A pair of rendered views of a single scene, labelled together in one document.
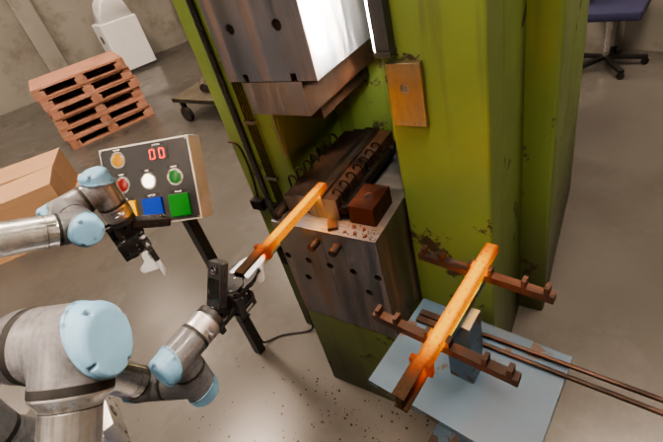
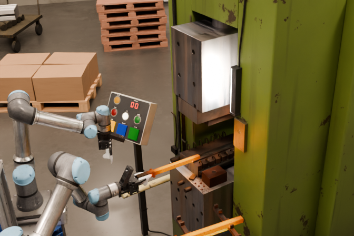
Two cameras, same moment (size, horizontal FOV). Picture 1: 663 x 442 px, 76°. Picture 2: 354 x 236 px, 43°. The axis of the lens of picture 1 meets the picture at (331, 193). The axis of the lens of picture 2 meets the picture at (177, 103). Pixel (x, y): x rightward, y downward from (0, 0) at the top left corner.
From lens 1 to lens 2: 1.43 m
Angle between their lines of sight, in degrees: 19
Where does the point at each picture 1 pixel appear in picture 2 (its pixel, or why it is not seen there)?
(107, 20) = not seen: outside the picture
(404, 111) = (237, 141)
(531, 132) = (325, 181)
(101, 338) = (81, 171)
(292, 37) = (197, 92)
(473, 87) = (262, 145)
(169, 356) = (96, 192)
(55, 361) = (68, 170)
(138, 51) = not seen: outside the picture
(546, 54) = (336, 144)
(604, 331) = not seen: outside the picture
